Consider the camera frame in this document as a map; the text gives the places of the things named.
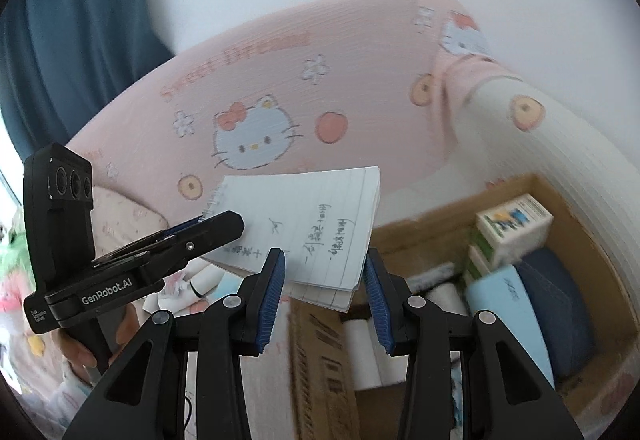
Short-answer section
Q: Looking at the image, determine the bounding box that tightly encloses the cardboard box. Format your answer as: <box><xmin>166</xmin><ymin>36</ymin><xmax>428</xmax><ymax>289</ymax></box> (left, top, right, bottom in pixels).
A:
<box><xmin>287</xmin><ymin>172</ymin><xmax>640</xmax><ymax>440</ymax></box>

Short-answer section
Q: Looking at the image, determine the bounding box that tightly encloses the pink patterned pillow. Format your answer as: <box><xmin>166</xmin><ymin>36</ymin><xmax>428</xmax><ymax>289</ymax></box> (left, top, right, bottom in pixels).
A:
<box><xmin>92</xmin><ymin>184</ymin><xmax>170</xmax><ymax>266</ymax></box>

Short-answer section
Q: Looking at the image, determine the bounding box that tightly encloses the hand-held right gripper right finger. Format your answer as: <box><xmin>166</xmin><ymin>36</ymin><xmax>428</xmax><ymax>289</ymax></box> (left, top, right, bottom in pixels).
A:
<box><xmin>364</xmin><ymin>247</ymin><xmax>586</xmax><ymax>440</ymax></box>

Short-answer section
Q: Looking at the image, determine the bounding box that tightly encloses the white paper tube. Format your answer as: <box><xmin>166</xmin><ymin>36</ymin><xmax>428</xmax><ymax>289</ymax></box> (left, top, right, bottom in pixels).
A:
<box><xmin>190</xmin><ymin>265</ymin><xmax>223</xmax><ymax>298</ymax></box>

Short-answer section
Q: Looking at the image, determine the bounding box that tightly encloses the dark blue curtain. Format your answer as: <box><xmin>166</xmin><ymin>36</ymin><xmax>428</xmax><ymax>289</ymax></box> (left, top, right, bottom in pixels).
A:
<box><xmin>0</xmin><ymin>0</ymin><xmax>173</xmax><ymax>166</ymax></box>

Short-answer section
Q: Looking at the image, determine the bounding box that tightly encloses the white lined spiral notebook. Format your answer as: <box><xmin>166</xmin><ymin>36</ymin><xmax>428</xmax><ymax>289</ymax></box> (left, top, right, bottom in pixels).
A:
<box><xmin>200</xmin><ymin>165</ymin><xmax>382</xmax><ymax>313</ymax></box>

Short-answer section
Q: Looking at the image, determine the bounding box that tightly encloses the white and green carton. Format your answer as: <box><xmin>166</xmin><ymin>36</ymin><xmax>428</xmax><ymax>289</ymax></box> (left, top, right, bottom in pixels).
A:
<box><xmin>461</xmin><ymin>267</ymin><xmax>483</xmax><ymax>293</ymax></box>
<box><xmin>475</xmin><ymin>194</ymin><xmax>555</xmax><ymax>267</ymax></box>
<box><xmin>467</xmin><ymin>244</ymin><xmax>498</xmax><ymax>282</ymax></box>

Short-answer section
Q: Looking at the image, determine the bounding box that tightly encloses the light blue case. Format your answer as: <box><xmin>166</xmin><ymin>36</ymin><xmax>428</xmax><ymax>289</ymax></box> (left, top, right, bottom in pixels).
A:
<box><xmin>467</xmin><ymin>265</ymin><xmax>558</xmax><ymax>388</ymax></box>

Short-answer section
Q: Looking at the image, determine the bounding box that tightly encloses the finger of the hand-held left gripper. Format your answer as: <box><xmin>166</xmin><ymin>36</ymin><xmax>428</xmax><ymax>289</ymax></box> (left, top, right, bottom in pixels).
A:
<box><xmin>94</xmin><ymin>210</ymin><xmax>246</xmax><ymax>277</ymax></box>
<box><xmin>119</xmin><ymin>218</ymin><xmax>202</xmax><ymax>257</ymax></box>

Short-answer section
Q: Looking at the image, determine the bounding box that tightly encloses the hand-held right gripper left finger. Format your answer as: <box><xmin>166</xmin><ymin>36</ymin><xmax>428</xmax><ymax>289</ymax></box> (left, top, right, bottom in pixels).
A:
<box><xmin>60</xmin><ymin>247</ymin><xmax>287</xmax><ymax>440</ymax></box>

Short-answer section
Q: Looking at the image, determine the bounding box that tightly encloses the flat white labelled packet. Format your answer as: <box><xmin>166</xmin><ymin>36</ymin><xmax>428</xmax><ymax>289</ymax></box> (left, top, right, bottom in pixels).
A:
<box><xmin>409</xmin><ymin>264</ymin><xmax>457</xmax><ymax>287</ymax></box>

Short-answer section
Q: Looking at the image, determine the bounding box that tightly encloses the light blue paper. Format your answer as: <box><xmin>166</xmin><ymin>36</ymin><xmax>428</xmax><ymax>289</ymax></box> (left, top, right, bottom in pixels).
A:
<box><xmin>215</xmin><ymin>272</ymin><xmax>241</xmax><ymax>301</ymax></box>

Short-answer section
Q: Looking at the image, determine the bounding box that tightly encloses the person's left hand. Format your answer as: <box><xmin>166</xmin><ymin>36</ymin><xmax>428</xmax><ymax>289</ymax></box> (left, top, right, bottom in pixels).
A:
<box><xmin>60</xmin><ymin>306</ymin><xmax>140</xmax><ymax>380</ymax></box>

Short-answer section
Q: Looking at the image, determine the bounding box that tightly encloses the blue denim bag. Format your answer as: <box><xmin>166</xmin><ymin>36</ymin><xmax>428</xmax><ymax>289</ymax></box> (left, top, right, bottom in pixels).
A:
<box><xmin>515</xmin><ymin>247</ymin><xmax>598</xmax><ymax>383</ymax></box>

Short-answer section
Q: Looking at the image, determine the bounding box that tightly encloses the white cartoon printed cloth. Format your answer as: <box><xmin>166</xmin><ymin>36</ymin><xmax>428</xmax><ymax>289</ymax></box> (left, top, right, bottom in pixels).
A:
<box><xmin>0</xmin><ymin>330</ymin><xmax>108</xmax><ymax>426</ymax></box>

